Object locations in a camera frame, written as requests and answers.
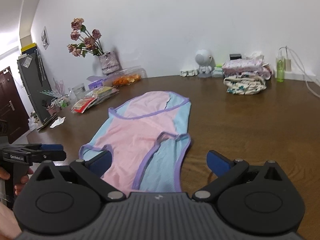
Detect pink blue purple garment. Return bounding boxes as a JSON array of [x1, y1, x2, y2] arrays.
[[79, 91, 191, 195]]

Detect folded floral clothes stack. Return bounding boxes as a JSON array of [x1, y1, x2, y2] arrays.
[[222, 51, 272, 95]]

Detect person left hand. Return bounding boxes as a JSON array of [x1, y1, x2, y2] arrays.
[[0, 166, 34, 240]]

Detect brown door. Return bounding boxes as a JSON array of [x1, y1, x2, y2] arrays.
[[0, 67, 29, 143]]

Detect desk clutter cups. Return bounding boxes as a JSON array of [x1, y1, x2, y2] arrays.
[[40, 80, 86, 116]]

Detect dark cabinet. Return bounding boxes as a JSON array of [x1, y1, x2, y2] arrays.
[[17, 43, 52, 123]]

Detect snack packets pile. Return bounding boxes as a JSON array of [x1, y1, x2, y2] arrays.
[[71, 86, 119, 114]]

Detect purple plastic box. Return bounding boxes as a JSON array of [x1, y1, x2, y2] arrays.
[[87, 76, 106, 90]]

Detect clear box orange snacks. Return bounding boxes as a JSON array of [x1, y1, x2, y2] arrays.
[[110, 67, 148, 87]]

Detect purple knitted vase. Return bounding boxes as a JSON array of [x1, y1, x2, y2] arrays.
[[98, 51, 120, 75]]

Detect pink artificial flower bouquet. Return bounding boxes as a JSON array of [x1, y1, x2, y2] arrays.
[[67, 17, 105, 57]]

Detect green tissue packs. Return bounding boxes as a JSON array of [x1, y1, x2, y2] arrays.
[[212, 64, 224, 77]]

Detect green spray bottle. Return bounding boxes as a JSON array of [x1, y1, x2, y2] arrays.
[[276, 50, 285, 82]]

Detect white power strip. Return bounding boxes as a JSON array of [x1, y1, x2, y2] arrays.
[[180, 69, 199, 77]]

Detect white astronaut robot figure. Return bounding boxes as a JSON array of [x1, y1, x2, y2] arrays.
[[195, 49, 213, 78]]

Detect white charger cables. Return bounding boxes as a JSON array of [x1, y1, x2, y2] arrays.
[[278, 45, 320, 98]]

